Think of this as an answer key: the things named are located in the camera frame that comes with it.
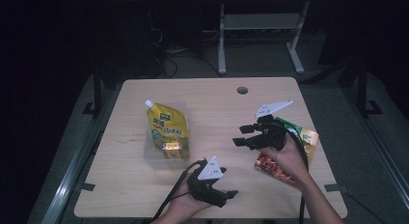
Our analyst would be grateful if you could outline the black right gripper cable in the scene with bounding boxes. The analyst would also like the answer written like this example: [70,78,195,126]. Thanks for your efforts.
[271,121,311,224]

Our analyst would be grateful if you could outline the person's left hand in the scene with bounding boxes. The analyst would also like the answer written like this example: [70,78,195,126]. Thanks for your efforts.
[166,182,212,219]

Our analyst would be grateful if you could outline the clear plastic container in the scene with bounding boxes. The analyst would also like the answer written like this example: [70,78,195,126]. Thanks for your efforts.
[143,101,193,171]

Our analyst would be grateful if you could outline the black metal stand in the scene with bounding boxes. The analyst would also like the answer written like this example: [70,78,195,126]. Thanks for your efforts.
[81,65,104,119]
[356,59,384,118]

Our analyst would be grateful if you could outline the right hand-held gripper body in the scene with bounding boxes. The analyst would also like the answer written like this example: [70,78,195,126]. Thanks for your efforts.
[252,98,294,152]

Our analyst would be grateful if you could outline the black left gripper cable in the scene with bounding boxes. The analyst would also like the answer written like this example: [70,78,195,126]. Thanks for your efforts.
[150,159,208,224]

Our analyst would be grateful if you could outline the yellow spout pouch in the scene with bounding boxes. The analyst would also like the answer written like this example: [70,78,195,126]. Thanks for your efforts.
[144,99,191,162]

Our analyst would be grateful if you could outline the white metal table frame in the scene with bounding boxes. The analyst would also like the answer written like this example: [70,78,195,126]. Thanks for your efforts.
[217,1,312,75]

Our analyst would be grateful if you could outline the grey metal rail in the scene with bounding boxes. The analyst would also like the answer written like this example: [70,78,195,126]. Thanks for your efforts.
[41,85,123,224]
[341,87,409,203]

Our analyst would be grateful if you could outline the black floor cables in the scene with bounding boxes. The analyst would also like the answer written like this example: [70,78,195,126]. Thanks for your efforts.
[150,26,224,79]

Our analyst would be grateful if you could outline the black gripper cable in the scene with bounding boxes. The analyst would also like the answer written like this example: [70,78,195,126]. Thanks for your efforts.
[271,121,311,224]
[150,159,208,224]

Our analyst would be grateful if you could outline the person's right hand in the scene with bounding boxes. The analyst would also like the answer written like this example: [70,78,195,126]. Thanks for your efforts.
[259,136,313,187]

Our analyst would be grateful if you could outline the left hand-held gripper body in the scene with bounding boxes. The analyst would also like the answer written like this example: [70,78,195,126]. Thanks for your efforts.
[187,155,229,209]

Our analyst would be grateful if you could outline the green and red food packet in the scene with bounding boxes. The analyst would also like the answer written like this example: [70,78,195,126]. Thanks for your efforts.
[254,117,320,187]

